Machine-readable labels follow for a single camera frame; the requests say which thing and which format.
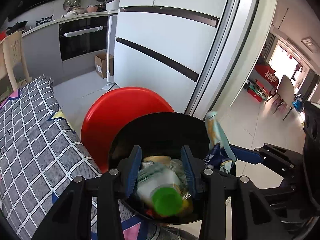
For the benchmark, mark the white refrigerator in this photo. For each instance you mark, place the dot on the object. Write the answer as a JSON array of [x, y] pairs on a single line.
[[162, 45]]

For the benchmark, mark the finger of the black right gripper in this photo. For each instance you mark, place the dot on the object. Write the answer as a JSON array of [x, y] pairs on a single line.
[[247, 155]]

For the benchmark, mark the grey checkered tablecloth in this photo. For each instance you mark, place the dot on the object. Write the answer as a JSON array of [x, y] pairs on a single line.
[[40, 155]]

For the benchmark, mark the black trash bin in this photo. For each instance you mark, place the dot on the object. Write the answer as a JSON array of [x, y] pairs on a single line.
[[165, 134]]

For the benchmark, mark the beige plastic chair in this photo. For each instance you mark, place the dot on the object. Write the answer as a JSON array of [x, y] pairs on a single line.
[[12, 54]]

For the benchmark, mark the cardboard box on floor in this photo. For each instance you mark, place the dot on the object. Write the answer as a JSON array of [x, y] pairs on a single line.
[[101, 65]]

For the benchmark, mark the clear plastic packaging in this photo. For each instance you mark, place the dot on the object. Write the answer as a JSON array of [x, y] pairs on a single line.
[[176, 165]]

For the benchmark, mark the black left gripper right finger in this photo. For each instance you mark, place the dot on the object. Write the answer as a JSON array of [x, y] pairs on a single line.
[[252, 216]]

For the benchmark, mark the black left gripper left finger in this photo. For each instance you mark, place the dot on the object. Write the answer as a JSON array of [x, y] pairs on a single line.
[[70, 216]]

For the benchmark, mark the red round stool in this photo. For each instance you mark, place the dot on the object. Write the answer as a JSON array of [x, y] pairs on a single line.
[[110, 113]]

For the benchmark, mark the green-capped plastic bottle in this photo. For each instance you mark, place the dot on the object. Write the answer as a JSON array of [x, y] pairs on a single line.
[[160, 188]]

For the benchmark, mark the light blue navy wrapper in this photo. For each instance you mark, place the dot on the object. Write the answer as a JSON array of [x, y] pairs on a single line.
[[217, 142]]

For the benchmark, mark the white stick vacuum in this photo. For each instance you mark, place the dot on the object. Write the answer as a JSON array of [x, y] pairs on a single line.
[[111, 37]]

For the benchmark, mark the black built-in oven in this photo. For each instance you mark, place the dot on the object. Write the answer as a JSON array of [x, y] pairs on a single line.
[[79, 37]]

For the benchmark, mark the red printed box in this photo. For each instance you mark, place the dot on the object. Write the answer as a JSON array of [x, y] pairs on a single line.
[[267, 73]]

